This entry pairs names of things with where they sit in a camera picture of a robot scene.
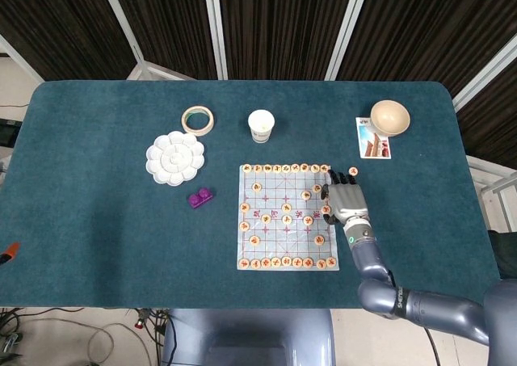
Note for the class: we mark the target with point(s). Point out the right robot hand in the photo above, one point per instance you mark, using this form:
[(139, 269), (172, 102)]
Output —
[(348, 200)]

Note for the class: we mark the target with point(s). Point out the red button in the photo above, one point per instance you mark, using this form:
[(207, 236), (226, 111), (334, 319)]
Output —
[(139, 324)]

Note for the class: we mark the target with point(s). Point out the black object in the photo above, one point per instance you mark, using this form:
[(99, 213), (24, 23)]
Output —
[(503, 255)]

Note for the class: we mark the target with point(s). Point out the white metal rack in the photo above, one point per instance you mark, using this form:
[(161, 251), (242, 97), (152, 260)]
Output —
[(493, 188)]

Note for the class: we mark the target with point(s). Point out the plastic xiangqi board sheet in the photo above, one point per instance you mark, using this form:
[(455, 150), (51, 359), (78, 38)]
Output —
[(278, 241)]

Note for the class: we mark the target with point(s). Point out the beige masking tape roll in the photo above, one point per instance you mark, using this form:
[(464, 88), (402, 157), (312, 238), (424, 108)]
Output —
[(197, 132)]

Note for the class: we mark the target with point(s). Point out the white flower paint palette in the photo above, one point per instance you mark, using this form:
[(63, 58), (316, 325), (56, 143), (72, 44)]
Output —
[(173, 158)]

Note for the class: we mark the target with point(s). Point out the blue grey robot torso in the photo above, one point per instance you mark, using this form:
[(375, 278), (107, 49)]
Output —
[(250, 333)]

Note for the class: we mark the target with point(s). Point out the purple building block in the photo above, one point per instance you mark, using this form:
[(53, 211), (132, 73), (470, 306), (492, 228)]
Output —
[(200, 200)]

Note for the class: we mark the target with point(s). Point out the round wooden xiangqi piece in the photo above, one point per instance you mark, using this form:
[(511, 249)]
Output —
[(317, 188), (246, 167), (287, 207), (277, 167), (308, 220), (244, 207), (254, 264), (255, 241), (305, 195), (353, 171), (286, 219), (324, 167), (265, 263), (321, 264), (265, 219), (297, 262), (319, 240), (286, 167), (326, 209), (257, 167), (305, 167), (295, 167), (286, 261), (308, 263), (257, 187), (276, 262), (244, 263), (330, 262), (267, 167), (244, 225), (315, 167)]

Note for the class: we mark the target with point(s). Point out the white partition foot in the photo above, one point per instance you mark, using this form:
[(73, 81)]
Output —
[(161, 73)]

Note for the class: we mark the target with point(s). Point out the teal table cloth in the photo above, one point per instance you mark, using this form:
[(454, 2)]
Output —
[(101, 241)]

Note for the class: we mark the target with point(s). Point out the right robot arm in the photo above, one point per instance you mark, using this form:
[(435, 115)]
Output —
[(424, 305)]

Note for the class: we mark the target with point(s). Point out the black device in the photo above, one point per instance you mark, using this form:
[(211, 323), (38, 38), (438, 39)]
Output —
[(7, 131)]

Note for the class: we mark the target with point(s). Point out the white paper cup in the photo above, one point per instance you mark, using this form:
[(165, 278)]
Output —
[(261, 121)]

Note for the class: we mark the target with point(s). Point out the beige bowl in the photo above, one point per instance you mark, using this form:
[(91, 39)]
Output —
[(389, 117)]

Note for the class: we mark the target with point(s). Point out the orange black tool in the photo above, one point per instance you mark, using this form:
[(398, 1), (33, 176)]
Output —
[(11, 251)]

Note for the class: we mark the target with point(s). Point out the white partition post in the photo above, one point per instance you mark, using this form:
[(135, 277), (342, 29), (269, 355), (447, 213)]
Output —
[(124, 18), (484, 72), (351, 18), (215, 18), (20, 61)]

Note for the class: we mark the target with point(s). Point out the picture postcard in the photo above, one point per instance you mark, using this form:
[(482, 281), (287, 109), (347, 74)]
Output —
[(373, 145)]

